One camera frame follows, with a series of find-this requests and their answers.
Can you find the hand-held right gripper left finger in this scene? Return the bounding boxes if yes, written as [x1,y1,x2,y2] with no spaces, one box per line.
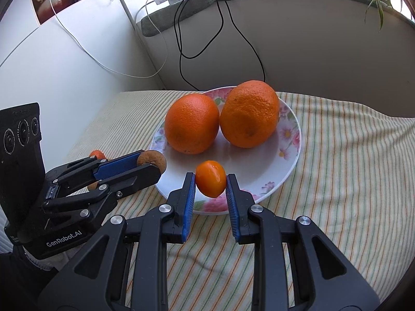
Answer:
[38,172,197,311]

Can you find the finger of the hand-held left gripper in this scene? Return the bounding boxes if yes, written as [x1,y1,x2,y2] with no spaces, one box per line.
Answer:
[42,165,163,218]
[45,150,146,198]

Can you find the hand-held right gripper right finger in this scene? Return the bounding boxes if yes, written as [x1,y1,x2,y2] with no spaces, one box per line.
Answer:
[226,173,381,311]

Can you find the small glossy orange kumquat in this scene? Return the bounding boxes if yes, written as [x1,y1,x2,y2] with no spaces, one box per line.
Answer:
[195,160,227,198]

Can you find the floral white plate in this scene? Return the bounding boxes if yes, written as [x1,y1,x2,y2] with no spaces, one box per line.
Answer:
[152,86,302,215]

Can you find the large smooth orange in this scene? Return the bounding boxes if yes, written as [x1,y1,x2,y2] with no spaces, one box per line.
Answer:
[164,94,221,155]

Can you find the large bumpy orange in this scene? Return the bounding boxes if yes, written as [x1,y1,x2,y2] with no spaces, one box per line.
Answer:
[219,80,280,149]

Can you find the white cabinet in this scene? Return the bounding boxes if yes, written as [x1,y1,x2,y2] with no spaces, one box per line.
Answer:
[0,0,164,111]

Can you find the striped tablecloth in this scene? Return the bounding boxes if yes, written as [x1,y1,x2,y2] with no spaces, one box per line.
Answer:
[42,90,415,311]

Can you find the long white cable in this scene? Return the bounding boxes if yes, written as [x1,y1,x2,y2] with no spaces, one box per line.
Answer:
[37,0,169,78]

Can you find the black cable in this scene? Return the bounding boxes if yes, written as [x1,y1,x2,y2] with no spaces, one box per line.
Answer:
[174,0,224,92]
[214,0,266,84]

